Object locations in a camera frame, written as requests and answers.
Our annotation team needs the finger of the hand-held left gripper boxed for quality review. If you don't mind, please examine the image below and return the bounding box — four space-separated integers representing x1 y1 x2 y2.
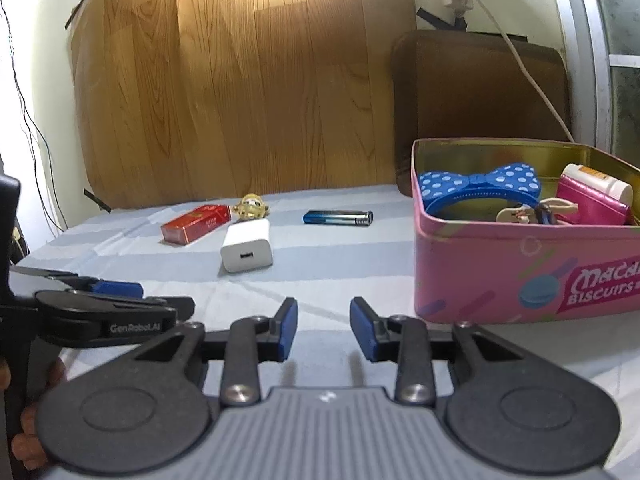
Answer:
7 265 144 298
37 290 196 322

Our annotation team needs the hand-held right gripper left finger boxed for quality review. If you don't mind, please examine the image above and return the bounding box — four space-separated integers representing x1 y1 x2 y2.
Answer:
132 297 299 407

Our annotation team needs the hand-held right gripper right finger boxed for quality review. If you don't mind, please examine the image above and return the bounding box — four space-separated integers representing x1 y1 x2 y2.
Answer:
350 296 531 406

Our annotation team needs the white charger block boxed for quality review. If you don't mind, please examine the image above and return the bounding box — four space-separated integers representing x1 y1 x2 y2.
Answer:
220 218 274 276

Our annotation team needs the red cigarette box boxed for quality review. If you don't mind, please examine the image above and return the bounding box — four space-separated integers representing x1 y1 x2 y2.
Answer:
160 204 232 247

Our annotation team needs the blue lighter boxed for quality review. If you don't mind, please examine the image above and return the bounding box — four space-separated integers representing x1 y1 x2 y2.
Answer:
302 210 375 227

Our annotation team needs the yellow keychain toy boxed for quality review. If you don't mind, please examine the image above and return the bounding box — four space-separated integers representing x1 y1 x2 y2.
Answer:
232 192 273 222

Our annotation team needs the pink biscuit tin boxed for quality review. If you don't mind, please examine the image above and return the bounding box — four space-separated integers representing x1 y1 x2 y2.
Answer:
411 137 640 326

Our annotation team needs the blue polka-dot bow headband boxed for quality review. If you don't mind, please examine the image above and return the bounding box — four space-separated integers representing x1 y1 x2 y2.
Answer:
419 161 543 221

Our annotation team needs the cream plastic clip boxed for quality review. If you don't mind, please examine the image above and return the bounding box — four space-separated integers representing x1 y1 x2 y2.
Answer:
495 199 580 225

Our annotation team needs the magenta zip pouch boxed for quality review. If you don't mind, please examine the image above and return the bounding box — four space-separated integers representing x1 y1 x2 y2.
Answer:
555 172 633 227

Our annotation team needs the white plastic bottle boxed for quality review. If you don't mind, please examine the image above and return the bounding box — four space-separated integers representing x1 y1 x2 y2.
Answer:
562 162 635 206

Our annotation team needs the person's left hand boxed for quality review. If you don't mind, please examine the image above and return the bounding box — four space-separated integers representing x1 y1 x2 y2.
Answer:
11 360 67 471

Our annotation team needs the striped bed sheet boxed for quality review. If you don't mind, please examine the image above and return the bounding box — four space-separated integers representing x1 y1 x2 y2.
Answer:
0 182 640 480

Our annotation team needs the black tape strip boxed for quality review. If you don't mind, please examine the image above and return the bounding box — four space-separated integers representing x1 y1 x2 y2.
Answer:
82 187 113 213
415 7 468 33
64 0 88 31

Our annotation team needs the wood-pattern panel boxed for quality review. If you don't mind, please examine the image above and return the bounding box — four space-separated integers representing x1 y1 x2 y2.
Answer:
65 0 418 211

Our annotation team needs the black cable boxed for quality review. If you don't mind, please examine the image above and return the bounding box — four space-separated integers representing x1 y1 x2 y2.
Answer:
0 5 56 233
20 105 66 236

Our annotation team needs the white cable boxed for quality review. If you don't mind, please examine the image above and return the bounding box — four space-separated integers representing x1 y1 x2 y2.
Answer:
450 0 576 143

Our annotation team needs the grey window frame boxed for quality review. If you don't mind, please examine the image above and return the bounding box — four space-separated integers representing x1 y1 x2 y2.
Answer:
547 0 640 171

